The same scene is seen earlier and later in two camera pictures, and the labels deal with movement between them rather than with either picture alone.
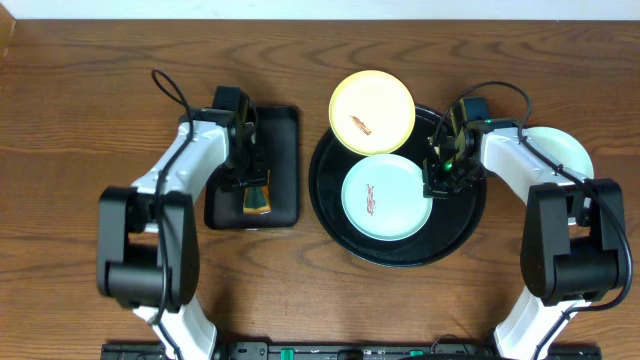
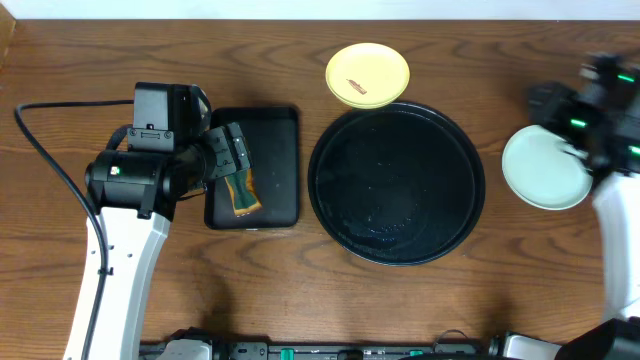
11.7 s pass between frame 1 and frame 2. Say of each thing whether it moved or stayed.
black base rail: stayed
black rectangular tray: stayed
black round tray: stayed
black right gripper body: moved
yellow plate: moved
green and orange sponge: moved
